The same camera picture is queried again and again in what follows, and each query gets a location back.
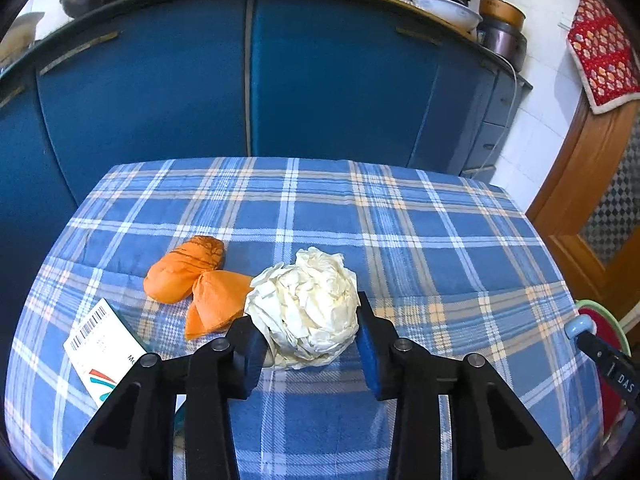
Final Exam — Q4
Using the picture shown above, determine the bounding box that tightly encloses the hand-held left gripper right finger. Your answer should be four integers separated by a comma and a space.
356, 291, 576, 480

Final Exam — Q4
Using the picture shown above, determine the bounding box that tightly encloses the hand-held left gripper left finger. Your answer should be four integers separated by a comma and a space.
52, 305, 269, 480

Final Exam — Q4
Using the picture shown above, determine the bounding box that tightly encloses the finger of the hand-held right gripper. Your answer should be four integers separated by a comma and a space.
564, 312, 608, 376

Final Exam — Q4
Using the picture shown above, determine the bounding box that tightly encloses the cream paper ball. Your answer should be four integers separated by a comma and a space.
244, 246, 361, 372

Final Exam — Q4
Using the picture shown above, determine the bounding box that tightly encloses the red stool with green rim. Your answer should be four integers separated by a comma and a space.
572, 300, 632, 441

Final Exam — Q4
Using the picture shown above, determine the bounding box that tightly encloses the orange cloth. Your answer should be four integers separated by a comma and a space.
143, 236, 253, 342

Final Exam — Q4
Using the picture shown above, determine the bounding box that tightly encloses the blue plaid tablecloth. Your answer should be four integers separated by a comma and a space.
5, 156, 603, 480

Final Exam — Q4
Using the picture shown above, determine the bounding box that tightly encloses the wooden door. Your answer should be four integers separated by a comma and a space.
525, 95, 640, 321

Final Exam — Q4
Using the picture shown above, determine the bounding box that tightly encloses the white medicine box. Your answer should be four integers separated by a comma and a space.
63, 298, 188, 431

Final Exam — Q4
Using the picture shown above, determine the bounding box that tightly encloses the red crocheted cloth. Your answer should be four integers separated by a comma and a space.
566, 0, 640, 115

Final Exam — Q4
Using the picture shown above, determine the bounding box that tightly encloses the blue kitchen cabinet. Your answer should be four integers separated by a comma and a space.
0, 0, 533, 321

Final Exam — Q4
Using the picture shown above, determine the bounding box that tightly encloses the dark metal pot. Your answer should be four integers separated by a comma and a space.
477, 20, 528, 72

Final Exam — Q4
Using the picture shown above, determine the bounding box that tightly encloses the brown round pot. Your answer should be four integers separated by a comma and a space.
478, 0, 527, 31

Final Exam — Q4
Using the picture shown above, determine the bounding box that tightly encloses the white enamel basin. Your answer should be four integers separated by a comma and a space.
410, 0, 483, 31

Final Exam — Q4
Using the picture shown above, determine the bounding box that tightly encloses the beige bag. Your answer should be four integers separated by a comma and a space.
0, 12, 46, 63

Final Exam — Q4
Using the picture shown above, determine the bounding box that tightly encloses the white power cable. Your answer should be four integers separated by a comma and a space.
475, 52, 518, 171

